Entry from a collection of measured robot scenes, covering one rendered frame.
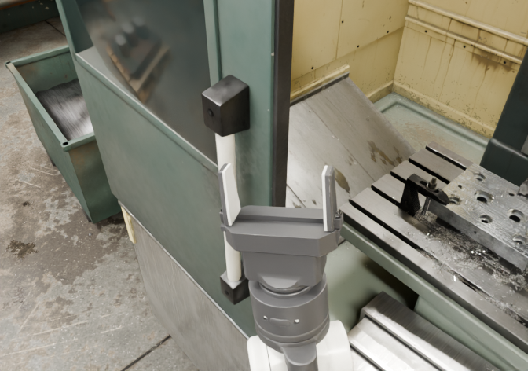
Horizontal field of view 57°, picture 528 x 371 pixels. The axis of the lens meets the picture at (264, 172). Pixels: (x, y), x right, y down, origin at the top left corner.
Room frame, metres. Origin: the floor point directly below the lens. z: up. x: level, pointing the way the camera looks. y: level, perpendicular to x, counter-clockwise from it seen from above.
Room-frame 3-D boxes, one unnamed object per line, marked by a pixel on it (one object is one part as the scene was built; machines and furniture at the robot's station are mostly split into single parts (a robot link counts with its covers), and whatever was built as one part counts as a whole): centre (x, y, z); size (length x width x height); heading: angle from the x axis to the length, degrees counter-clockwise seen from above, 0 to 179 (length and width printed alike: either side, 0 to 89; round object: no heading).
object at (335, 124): (1.33, -0.26, 0.75); 0.89 x 0.67 x 0.26; 132
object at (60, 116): (2.22, 0.91, 0.31); 0.94 x 0.64 x 0.62; 37
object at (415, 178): (1.00, -0.47, 0.97); 0.13 x 0.03 x 0.15; 42
